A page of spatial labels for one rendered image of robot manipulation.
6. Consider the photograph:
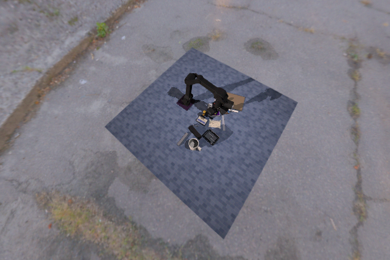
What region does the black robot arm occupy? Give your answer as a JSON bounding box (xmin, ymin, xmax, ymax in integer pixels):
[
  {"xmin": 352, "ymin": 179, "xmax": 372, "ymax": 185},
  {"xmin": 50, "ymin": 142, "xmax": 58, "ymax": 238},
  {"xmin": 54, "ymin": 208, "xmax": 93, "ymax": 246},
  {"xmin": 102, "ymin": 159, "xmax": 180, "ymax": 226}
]
[{"xmin": 181, "ymin": 73, "xmax": 234, "ymax": 115}]

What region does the beige inspection card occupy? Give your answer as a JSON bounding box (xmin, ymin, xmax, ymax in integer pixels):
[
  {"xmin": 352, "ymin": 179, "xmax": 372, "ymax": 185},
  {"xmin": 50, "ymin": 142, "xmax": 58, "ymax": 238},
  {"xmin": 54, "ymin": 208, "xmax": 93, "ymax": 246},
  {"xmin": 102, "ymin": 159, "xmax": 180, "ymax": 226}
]
[{"xmin": 208, "ymin": 119, "xmax": 221, "ymax": 128}]

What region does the dark stamp pad tin with beige label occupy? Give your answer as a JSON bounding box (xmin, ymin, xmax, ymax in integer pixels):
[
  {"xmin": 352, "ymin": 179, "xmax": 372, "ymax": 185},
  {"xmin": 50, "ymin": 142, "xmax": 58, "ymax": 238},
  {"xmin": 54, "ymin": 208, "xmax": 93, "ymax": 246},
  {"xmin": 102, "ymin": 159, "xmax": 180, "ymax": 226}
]
[{"xmin": 196, "ymin": 115, "xmax": 208, "ymax": 126}]

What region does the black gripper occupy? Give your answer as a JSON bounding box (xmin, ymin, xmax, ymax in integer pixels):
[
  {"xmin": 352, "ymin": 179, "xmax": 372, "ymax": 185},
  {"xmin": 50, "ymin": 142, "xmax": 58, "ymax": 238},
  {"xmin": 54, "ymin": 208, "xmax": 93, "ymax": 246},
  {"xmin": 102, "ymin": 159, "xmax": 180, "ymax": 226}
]
[{"xmin": 207, "ymin": 101, "xmax": 223, "ymax": 116}]

